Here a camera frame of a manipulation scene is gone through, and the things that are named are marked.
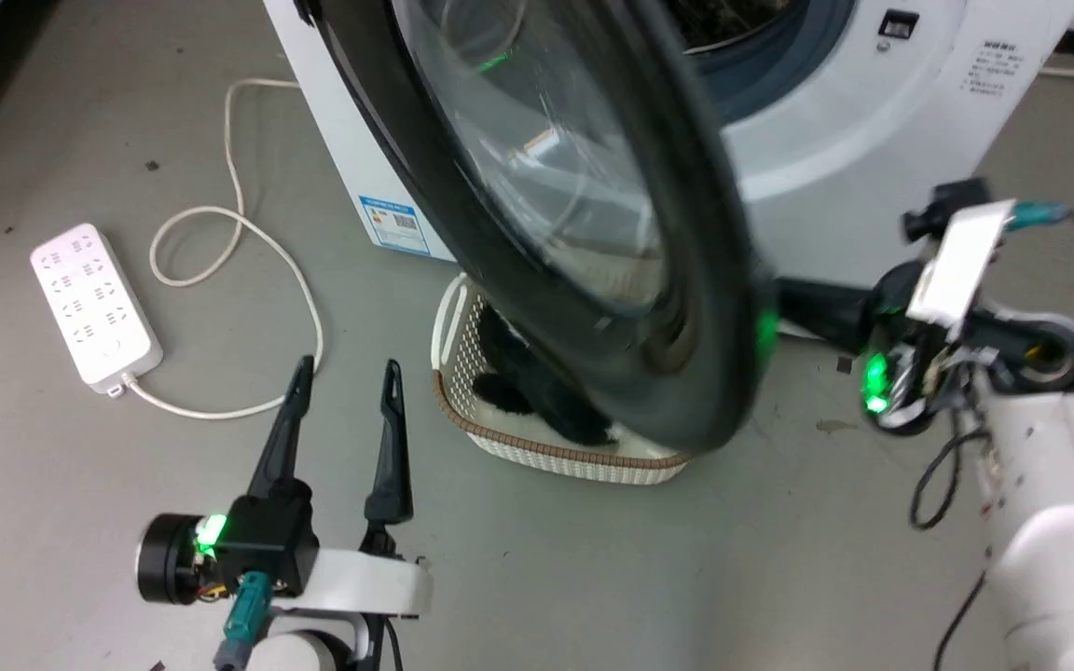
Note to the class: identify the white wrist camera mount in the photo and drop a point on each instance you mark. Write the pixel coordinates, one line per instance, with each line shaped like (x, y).
(961, 261)
(369, 582)

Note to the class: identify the blue energy label sticker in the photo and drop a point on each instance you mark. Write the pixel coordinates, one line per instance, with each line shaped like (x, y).
(395, 224)

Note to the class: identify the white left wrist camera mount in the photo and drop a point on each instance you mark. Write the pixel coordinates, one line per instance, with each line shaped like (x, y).
(369, 582)

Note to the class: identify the white front-load washing machine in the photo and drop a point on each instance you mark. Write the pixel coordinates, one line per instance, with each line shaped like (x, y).
(835, 130)

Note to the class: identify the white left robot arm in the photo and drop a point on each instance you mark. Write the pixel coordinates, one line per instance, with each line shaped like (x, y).
(309, 652)

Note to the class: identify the black clothing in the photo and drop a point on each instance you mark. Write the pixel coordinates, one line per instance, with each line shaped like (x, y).
(509, 373)

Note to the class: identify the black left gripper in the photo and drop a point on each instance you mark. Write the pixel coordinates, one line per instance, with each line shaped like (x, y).
(262, 540)

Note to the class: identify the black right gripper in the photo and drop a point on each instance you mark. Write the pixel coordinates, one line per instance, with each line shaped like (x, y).
(1012, 349)

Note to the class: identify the white woven basket brown rim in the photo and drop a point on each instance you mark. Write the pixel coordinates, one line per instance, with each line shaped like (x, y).
(537, 452)

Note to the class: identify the black round glass washer door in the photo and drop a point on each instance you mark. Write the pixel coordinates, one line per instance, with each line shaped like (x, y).
(686, 308)

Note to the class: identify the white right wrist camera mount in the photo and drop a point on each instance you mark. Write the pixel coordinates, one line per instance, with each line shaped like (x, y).
(961, 261)

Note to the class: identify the teal plug on left gripper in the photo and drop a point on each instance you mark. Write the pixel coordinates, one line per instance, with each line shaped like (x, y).
(246, 615)

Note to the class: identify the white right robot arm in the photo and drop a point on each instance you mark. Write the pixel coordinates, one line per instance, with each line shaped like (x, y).
(1059, 522)

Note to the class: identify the white power strip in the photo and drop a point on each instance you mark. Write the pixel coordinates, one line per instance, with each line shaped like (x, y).
(94, 303)

